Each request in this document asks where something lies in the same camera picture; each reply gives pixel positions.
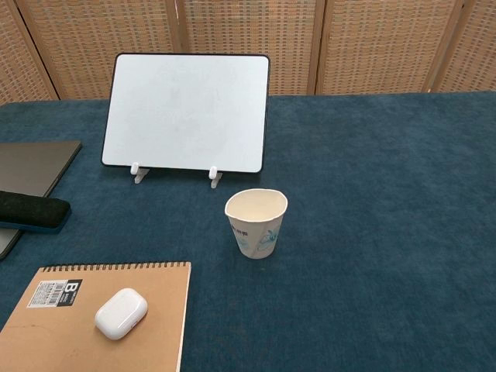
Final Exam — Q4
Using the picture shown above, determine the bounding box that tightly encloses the white plastic board stand foot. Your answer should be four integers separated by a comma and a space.
208, 166, 224, 190
129, 162, 151, 184

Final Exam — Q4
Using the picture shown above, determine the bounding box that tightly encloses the small white bowl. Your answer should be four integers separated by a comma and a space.
224, 188, 289, 260

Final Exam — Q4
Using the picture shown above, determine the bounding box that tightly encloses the blue felt table cover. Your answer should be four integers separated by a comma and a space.
0, 91, 496, 372

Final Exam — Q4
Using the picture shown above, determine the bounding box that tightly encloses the white earbuds charging case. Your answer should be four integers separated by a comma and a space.
94, 288, 149, 341

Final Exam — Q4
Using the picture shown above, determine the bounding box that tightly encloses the woven bamboo folding screen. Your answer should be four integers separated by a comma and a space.
0, 0, 496, 105

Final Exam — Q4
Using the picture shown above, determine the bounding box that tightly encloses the grey closed laptop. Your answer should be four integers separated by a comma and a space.
0, 140, 83, 261

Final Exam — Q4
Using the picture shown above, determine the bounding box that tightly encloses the brown kraft spiral notebook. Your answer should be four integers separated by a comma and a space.
0, 261, 192, 372

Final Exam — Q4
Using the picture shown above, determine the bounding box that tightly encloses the white tablet board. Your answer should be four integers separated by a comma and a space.
101, 53, 271, 174

